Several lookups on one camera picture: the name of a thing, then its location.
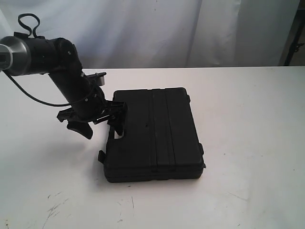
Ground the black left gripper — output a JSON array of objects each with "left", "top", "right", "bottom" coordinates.
[{"left": 49, "top": 70, "right": 126, "bottom": 139}]

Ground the black plastic tool case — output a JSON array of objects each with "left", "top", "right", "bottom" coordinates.
[{"left": 98, "top": 87, "right": 205, "bottom": 183}]

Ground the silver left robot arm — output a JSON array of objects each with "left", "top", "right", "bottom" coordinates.
[{"left": 0, "top": 36, "right": 126, "bottom": 139}]

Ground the white backdrop curtain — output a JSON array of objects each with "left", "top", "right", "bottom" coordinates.
[{"left": 0, "top": 0, "right": 299, "bottom": 68}]

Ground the black tripod stand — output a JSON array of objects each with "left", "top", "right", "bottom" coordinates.
[{"left": 284, "top": 10, "right": 305, "bottom": 66}]

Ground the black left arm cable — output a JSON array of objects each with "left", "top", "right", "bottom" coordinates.
[{"left": 3, "top": 70, "right": 101, "bottom": 108}]

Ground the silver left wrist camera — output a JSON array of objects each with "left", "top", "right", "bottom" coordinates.
[{"left": 84, "top": 72, "right": 107, "bottom": 86}]

